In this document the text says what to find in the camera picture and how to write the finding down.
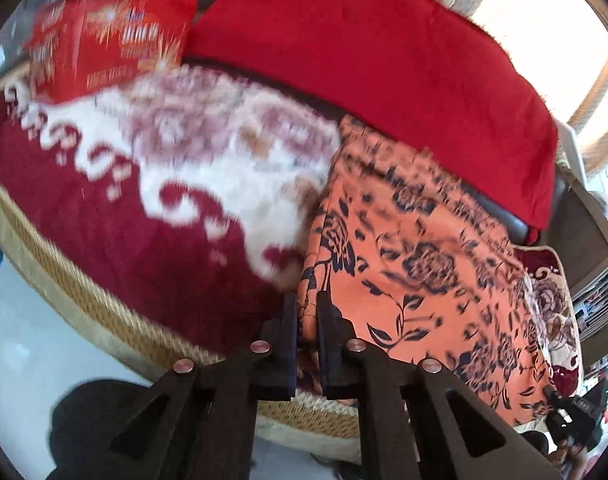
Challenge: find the red floral plush blanket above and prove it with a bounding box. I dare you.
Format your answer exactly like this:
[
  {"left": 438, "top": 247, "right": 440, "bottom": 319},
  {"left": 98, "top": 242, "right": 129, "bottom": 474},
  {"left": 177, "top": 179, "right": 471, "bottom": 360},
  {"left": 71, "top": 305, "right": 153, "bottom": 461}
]
[{"left": 0, "top": 62, "right": 585, "bottom": 441}]

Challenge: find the red cloth on sofa back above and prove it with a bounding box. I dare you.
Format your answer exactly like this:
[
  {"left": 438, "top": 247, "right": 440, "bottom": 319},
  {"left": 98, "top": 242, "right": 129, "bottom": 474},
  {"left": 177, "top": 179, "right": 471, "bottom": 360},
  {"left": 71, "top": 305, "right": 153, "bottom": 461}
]
[{"left": 183, "top": 0, "right": 560, "bottom": 246}]

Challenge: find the red egg roll box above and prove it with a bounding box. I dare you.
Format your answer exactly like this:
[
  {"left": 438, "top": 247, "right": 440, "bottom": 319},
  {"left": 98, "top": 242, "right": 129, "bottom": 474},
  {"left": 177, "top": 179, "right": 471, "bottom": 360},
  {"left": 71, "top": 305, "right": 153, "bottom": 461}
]
[{"left": 26, "top": 0, "right": 197, "bottom": 104}]

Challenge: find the orange floral garment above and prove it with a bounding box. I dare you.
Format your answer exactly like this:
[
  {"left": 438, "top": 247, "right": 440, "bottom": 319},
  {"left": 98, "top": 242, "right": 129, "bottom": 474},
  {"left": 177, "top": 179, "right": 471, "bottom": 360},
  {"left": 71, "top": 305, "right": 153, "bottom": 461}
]
[{"left": 297, "top": 117, "right": 552, "bottom": 426}]

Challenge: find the dark leather sofa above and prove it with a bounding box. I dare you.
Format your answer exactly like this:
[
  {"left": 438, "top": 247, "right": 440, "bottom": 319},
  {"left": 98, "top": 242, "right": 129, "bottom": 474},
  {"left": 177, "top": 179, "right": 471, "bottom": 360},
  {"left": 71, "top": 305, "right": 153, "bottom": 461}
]
[{"left": 178, "top": 0, "right": 570, "bottom": 246}]

